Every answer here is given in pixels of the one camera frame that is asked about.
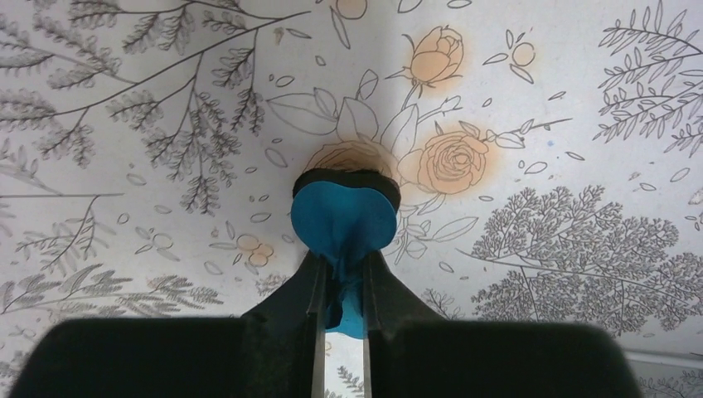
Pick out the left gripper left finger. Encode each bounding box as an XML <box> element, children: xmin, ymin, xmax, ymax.
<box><xmin>10</xmin><ymin>254</ymin><xmax>328</xmax><ymax>397</ymax></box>

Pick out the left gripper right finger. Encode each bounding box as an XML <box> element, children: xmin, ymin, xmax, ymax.
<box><xmin>362</xmin><ymin>252</ymin><xmax>641</xmax><ymax>397</ymax></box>

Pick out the blue whiteboard eraser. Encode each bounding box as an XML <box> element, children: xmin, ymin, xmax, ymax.
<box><xmin>291</xmin><ymin>168</ymin><xmax>401</xmax><ymax>340</ymax></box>

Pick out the floral table mat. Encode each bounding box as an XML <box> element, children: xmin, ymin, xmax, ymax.
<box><xmin>1</xmin><ymin>1</ymin><xmax>702</xmax><ymax>397</ymax></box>

